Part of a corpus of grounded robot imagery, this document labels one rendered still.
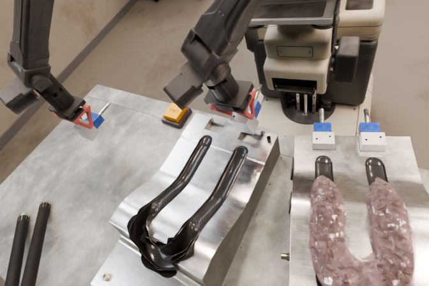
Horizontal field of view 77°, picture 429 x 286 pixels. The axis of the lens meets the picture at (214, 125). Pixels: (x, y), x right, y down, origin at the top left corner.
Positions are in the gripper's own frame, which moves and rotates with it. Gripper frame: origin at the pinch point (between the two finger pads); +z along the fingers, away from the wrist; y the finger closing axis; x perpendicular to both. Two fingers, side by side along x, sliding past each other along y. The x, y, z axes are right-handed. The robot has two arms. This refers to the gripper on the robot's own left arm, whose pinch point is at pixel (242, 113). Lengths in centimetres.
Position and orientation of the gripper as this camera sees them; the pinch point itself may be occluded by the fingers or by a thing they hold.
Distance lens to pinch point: 66.3
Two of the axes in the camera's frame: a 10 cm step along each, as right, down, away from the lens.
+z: 4.5, 5.1, 7.3
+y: 7.9, 1.6, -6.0
